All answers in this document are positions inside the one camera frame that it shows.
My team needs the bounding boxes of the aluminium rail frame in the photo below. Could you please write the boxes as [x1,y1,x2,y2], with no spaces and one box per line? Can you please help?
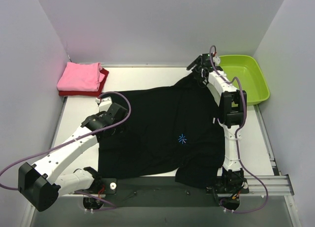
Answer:
[241,104,294,196]

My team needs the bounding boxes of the folded pink t shirt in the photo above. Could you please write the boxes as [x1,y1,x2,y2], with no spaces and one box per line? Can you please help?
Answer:
[57,62,105,92]

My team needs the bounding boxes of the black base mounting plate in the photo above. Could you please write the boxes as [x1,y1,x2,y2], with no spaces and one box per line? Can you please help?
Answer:
[93,176,237,207]

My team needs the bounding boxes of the green plastic tray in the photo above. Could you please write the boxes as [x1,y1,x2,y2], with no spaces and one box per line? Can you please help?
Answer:
[220,55,270,105]

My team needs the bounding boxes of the folded red t shirt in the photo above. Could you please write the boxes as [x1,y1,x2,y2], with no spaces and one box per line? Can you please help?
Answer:
[59,68,109,97]

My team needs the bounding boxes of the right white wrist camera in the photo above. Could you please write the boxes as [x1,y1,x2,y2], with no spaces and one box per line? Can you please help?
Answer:
[212,53,221,65]

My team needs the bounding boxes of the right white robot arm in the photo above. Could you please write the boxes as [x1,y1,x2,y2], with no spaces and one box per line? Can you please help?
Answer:
[187,52,247,187]

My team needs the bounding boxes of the black t shirt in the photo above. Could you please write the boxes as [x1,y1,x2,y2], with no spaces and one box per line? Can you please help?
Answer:
[98,74,224,189]

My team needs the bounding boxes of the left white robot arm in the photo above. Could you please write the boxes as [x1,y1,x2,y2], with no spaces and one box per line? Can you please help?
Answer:
[18,103,131,212]

